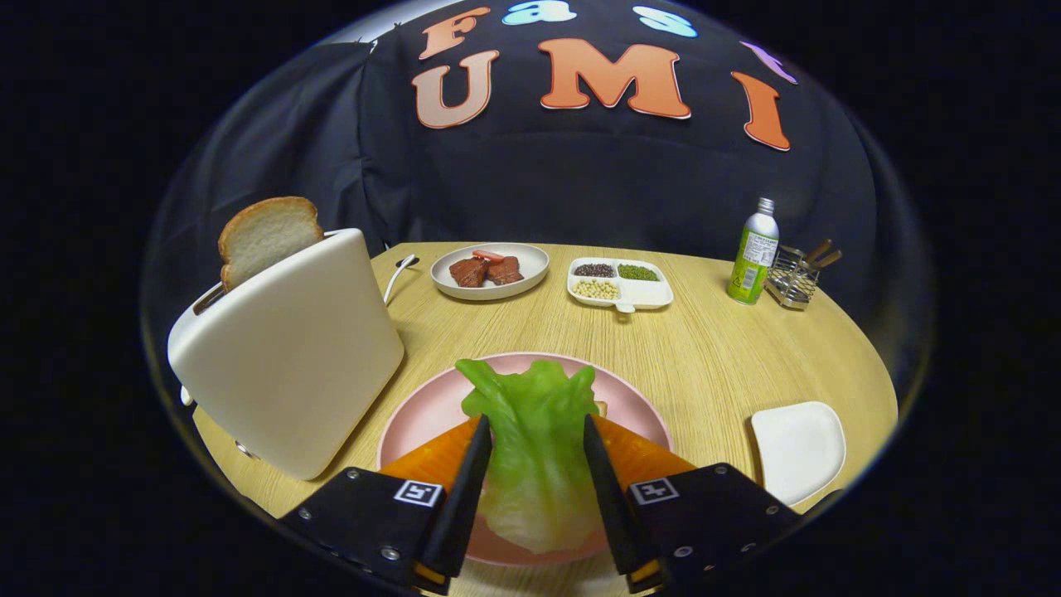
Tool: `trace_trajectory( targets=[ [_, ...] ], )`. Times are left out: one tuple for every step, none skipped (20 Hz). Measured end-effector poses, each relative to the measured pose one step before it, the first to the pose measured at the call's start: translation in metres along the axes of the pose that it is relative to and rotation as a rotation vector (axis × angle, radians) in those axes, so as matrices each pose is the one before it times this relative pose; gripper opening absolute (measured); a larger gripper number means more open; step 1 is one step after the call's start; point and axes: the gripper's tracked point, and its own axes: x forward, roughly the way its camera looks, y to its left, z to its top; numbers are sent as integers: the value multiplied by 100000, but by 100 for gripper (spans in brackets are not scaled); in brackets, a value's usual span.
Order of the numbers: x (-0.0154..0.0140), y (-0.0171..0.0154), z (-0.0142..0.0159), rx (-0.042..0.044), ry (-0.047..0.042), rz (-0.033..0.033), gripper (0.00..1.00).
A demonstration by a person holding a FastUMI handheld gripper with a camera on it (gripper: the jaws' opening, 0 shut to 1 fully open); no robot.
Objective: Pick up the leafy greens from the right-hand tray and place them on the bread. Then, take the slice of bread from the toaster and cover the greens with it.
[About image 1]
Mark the green lettuce leaf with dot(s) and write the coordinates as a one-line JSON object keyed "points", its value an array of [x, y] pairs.
{"points": [[535, 448]]}

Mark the pink sausage piece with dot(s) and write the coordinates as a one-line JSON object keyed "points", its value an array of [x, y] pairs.
{"points": [[488, 255]]}

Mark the pile of soy beans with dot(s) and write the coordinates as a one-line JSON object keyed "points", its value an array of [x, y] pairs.
{"points": [[597, 289]]}

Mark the white square plate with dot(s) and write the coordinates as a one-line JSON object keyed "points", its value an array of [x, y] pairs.
{"points": [[796, 452]]}

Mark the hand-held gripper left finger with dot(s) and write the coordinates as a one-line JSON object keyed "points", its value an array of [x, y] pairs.
{"points": [[464, 497]]}

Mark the pile of green beans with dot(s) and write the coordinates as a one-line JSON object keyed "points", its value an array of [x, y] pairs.
{"points": [[638, 272]]}

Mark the beige round plate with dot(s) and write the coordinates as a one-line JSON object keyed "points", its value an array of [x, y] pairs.
{"points": [[532, 261]]}

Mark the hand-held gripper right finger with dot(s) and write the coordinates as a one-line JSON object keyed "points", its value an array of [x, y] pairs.
{"points": [[609, 497]]}

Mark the brown meat piece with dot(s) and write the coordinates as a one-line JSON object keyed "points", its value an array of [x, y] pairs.
{"points": [[504, 270], [469, 273]]}

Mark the green metal bottle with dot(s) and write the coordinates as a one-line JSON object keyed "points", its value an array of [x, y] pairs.
{"points": [[750, 265]]}

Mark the toasted bread slice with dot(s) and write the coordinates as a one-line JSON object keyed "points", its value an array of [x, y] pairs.
{"points": [[265, 236]]}

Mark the pink round plate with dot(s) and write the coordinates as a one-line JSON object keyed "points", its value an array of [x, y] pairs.
{"points": [[423, 414]]}

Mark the white toaster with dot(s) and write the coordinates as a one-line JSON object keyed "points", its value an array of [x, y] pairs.
{"points": [[290, 356]]}

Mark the white divided dish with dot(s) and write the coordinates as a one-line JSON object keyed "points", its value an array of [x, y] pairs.
{"points": [[651, 293]]}

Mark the black backdrop cloth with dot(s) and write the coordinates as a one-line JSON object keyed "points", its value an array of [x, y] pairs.
{"points": [[580, 182]]}

